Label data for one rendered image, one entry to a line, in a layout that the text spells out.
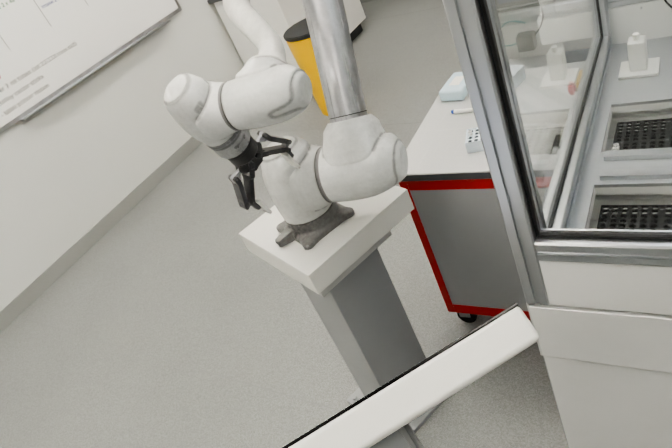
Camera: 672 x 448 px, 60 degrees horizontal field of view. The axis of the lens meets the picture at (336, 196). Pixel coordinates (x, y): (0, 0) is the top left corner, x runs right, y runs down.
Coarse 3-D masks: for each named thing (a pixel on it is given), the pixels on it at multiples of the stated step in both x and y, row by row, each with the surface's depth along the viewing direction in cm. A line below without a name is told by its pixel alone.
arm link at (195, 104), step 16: (176, 80) 113; (192, 80) 112; (176, 96) 111; (192, 96) 111; (208, 96) 113; (176, 112) 113; (192, 112) 112; (208, 112) 113; (192, 128) 116; (208, 128) 115; (224, 128) 115; (208, 144) 122
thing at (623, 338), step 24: (552, 312) 100; (576, 312) 98; (600, 312) 95; (624, 312) 94; (552, 336) 104; (576, 336) 101; (600, 336) 99; (624, 336) 96; (648, 336) 94; (600, 360) 103; (624, 360) 100; (648, 360) 98
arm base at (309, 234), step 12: (336, 204) 165; (324, 216) 159; (336, 216) 162; (348, 216) 162; (276, 228) 170; (288, 228) 163; (300, 228) 160; (312, 228) 159; (324, 228) 160; (276, 240) 162; (288, 240) 162; (300, 240) 160; (312, 240) 158
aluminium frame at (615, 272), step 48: (480, 0) 72; (480, 48) 74; (480, 96) 79; (528, 192) 87; (528, 240) 92; (576, 240) 89; (624, 240) 85; (528, 288) 99; (576, 288) 94; (624, 288) 90
